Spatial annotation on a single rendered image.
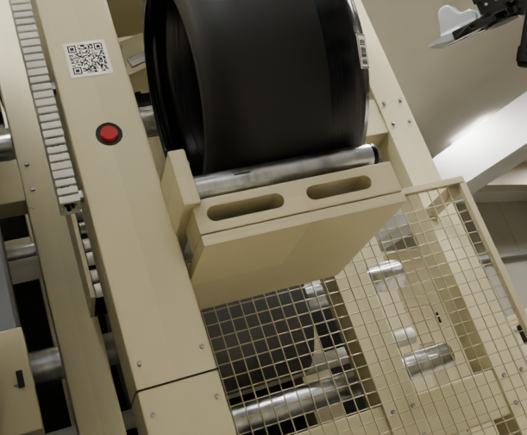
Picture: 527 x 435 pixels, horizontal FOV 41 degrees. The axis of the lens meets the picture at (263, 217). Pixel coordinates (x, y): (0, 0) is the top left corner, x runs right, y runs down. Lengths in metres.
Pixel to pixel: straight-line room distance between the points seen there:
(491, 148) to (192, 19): 6.60
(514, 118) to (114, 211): 6.58
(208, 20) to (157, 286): 0.44
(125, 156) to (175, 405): 0.43
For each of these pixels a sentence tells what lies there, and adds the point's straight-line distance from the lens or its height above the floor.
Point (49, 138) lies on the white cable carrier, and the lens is 1.28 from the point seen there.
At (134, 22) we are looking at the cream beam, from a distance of 1.99.
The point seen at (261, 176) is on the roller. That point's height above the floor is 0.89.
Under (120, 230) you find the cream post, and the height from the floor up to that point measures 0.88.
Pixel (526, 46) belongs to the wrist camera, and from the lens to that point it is 1.21.
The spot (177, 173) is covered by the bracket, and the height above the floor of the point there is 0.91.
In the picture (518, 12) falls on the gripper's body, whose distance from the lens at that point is 1.22.
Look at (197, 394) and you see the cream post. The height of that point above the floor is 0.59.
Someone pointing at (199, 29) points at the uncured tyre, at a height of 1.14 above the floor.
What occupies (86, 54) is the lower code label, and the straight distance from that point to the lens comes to 1.36.
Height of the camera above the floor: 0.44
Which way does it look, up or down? 19 degrees up
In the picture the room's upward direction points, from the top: 19 degrees counter-clockwise
